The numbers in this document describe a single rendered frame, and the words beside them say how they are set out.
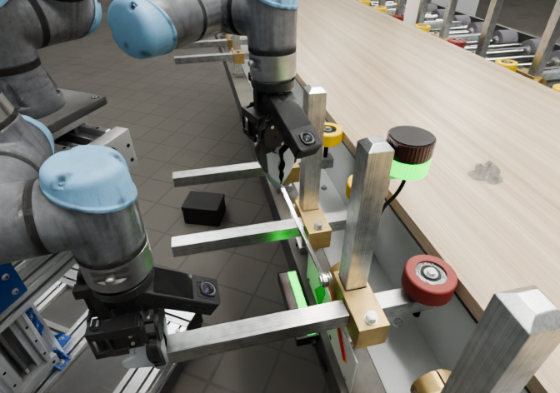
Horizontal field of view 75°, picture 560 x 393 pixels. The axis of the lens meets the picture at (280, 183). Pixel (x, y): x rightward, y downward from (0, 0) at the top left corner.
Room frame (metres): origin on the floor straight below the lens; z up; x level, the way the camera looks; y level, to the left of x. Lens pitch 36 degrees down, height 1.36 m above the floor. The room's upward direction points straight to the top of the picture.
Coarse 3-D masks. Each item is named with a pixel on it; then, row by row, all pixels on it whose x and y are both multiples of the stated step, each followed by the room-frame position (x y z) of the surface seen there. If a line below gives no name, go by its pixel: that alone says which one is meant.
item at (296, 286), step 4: (288, 272) 0.56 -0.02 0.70; (292, 272) 0.56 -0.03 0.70; (292, 276) 0.55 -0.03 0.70; (296, 276) 0.55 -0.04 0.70; (292, 280) 0.54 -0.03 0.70; (296, 280) 0.54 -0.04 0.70; (292, 284) 0.53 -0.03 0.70; (296, 284) 0.53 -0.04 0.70; (292, 288) 0.52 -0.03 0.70; (296, 288) 0.52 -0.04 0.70; (300, 288) 0.52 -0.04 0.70; (296, 292) 0.50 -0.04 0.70; (300, 292) 0.50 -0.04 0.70; (296, 296) 0.49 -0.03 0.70; (300, 296) 0.49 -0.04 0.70; (296, 300) 0.49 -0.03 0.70; (300, 300) 0.48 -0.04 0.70; (304, 300) 0.48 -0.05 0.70; (300, 304) 0.47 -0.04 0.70; (304, 304) 0.47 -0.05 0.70
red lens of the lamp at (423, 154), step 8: (392, 128) 0.43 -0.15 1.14; (392, 144) 0.40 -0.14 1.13; (400, 144) 0.39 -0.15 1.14; (432, 144) 0.39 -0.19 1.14; (400, 152) 0.39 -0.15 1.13; (408, 152) 0.38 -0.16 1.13; (416, 152) 0.38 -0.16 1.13; (424, 152) 0.38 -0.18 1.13; (432, 152) 0.39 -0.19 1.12; (400, 160) 0.39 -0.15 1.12; (408, 160) 0.38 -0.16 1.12; (416, 160) 0.38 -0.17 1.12; (424, 160) 0.38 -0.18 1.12
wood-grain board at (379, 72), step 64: (320, 0) 2.80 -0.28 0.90; (320, 64) 1.42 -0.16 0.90; (384, 64) 1.42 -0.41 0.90; (448, 64) 1.42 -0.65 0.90; (384, 128) 0.89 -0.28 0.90; (448, 128) 0.89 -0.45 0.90; (512, 128) 0.89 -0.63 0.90; (448, 192) 0.60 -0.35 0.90; (512, 192) 0.60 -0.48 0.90; (448, 256) 0.42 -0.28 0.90; (512, 256) 0.42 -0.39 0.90
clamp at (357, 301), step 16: (336, 272) 0.42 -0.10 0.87; (336, 288) 0.40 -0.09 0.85; (368, 288) 0.38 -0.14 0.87; (352, 304) 0.35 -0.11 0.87; (368, 304) 0.35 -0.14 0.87; (352, 320) 0.33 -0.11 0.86; (384, 320) 0.32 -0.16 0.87; (352, 336) 0.32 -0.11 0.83; (368, 336) 0.31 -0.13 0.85; (384, 336) 0.32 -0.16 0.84
